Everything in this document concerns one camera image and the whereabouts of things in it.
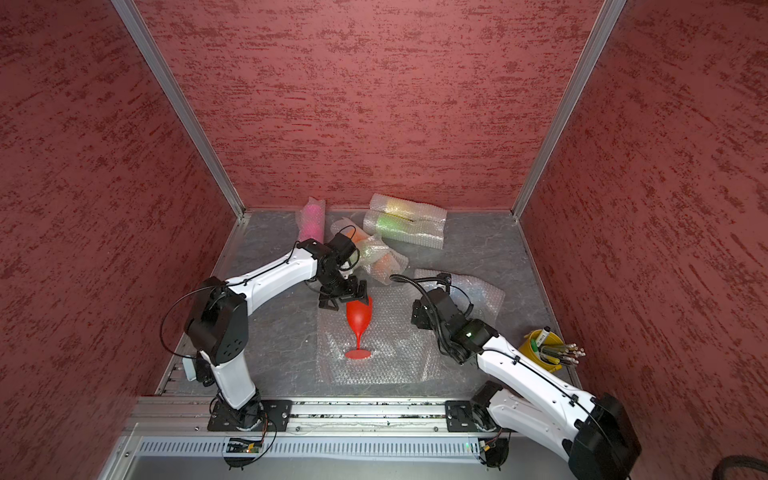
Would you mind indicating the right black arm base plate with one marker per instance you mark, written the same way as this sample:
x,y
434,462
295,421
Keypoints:
x,y
463,416

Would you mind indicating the pink glass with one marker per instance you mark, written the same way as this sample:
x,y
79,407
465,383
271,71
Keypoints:
x,y
311,221

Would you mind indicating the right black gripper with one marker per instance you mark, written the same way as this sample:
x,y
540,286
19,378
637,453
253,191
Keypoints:
x,y
420,315

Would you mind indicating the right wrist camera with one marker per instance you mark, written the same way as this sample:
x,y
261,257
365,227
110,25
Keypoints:
x,y
444,279

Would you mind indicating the light green glass in bubble wrap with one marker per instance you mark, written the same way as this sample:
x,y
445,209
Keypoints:
x,y
420,232

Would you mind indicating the yellow glass in bubble wrap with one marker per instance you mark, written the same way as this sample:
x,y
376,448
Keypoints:
x,y
407,209

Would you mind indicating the white perforated cable duct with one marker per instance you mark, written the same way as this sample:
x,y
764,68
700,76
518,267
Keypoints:
x,y
439,449

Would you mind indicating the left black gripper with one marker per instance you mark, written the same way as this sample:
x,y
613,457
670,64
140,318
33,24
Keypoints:
x,y
350,293

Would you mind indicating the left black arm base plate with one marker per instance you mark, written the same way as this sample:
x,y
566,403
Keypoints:
x,y
254,416

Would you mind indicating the clear bubble wrap sheet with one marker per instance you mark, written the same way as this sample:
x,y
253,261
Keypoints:
x,y
400,353

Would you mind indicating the yellow cup with pens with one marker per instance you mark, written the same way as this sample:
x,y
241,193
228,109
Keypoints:
x,y
547,350

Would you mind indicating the orange glass in bubble wrap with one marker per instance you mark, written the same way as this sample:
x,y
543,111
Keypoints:
x,y
351,230

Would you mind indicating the blue glass in bubble wrap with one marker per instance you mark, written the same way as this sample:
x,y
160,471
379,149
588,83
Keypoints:
x,y
486,298

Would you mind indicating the red wine glass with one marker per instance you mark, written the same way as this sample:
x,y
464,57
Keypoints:
x,y
359,315

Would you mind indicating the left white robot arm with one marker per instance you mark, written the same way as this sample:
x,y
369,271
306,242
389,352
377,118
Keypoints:
x,y
218,326

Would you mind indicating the aluminium front rail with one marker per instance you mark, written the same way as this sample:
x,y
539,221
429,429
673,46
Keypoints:
x,y
386,417

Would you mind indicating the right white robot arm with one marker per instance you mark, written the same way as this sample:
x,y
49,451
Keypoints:
x,y
594,435

